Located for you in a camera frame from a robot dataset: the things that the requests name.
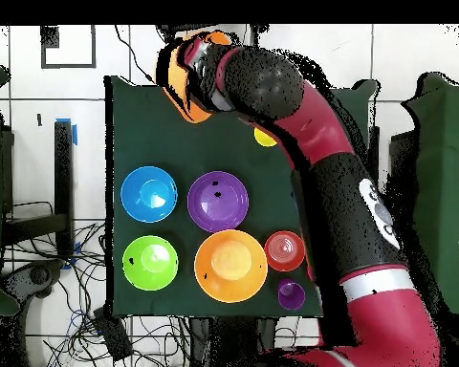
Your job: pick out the yellow plastic cup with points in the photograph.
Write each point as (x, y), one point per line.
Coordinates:
(264, 139)

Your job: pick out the black chair base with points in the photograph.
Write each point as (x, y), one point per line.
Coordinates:
(38, 275)

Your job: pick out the green plastic bowl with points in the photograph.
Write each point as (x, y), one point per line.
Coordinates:
(150, 263)

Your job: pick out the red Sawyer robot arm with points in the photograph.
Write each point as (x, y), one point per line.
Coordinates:
(321, 133)

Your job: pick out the black square frame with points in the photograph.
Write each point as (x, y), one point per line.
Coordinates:
(49, 36)

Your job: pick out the large blue bowl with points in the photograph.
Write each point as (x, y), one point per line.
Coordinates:
(149, 194)

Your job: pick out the red plastic bowl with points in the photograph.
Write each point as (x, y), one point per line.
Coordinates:
(284, 251)

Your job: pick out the dark green tablecloth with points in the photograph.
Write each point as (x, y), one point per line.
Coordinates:
(157, 133)

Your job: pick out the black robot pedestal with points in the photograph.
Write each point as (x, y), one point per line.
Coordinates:
(233, 344)

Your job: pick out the purple plastic cup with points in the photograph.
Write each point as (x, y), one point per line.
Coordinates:
(290, 294)

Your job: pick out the large orange bowl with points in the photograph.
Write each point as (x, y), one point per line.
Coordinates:
(230, 265)
(178, 88)

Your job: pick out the black power strip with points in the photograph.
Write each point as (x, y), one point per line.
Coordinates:
(113, 336)

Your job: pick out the purple plastic bowl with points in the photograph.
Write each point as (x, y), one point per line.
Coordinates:
(218, 201)

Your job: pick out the black metal stand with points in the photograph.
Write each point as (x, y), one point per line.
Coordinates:
(63, 183)

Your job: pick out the blue tape strip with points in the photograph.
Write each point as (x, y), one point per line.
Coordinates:
(75, 134)

